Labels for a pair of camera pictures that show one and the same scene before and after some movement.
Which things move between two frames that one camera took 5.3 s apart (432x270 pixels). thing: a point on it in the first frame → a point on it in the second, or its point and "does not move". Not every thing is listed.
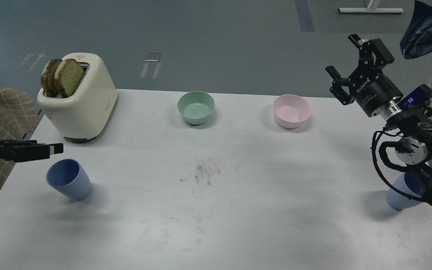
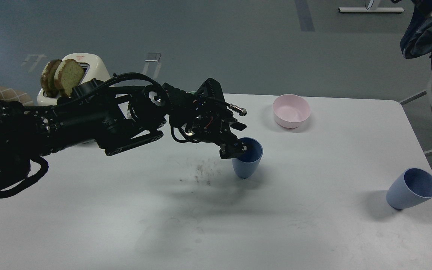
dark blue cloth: [431, 29] does not move
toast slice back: [47, 81] does not move
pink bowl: [290, 111] does not move
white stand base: [370, 10] does not move
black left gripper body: [21, 150] → [203, 116]
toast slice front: [69, 75] does not move
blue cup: [68, 176] → [246, 164]
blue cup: [414, 182] does not move
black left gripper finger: [56, 148] → [230, 146]
